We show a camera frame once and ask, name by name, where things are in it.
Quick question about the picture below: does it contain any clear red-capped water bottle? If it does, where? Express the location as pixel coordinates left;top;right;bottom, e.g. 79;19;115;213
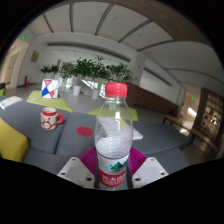
94;82;134;191

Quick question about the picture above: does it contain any lime green chair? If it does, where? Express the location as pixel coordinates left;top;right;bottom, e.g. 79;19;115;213
0;83;7;98

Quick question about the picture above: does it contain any red blue white triangle box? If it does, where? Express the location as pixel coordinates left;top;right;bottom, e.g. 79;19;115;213
40;78;60;100

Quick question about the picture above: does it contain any red floral mug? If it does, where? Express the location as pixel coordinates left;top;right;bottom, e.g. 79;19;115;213
40;106;65;131

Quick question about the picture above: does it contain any wooden shelf unit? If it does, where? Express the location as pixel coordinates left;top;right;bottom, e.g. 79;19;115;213
193;88;224;148

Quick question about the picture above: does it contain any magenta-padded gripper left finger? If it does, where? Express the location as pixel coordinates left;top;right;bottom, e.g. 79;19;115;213
56;146;100;190

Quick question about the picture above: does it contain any white printed leaflet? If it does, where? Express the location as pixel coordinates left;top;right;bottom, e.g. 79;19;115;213
0;95;24;110

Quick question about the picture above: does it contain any lime green table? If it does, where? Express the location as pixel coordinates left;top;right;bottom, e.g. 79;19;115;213
25;90;73;113
87;105;139;122

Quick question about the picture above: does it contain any yellow upholstered chair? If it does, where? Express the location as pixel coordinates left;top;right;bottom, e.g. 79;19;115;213
0;117;30;163

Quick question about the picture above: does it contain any long wooden bench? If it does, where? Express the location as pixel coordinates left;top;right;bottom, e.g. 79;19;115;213
162;114;221;158

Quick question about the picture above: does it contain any flat round red coaster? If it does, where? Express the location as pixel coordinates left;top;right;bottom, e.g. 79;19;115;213
76;126;94;137

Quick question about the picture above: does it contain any group of potted plants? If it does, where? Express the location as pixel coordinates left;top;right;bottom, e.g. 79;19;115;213
39;55;134;100

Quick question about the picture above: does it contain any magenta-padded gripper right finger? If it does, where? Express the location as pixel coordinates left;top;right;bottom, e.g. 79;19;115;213
127;146;170;190

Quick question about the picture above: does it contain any framed wall picture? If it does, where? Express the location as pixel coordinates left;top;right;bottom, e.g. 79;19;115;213
30;50;40;63

